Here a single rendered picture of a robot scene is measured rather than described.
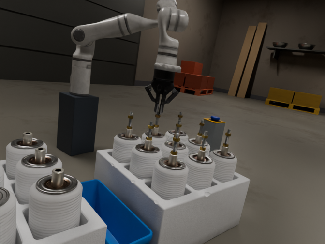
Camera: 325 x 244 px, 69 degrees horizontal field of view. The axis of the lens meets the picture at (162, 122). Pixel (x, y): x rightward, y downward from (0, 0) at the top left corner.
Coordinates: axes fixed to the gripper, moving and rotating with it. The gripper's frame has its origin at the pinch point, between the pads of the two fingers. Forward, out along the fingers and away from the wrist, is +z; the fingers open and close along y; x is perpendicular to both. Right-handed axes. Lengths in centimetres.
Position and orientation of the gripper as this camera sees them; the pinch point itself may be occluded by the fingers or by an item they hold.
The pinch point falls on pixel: (158, 108)
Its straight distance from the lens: 87.7
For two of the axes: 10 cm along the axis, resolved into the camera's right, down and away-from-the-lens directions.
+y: -9.8, -1.2, -1.5
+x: 1.1, 2.5, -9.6
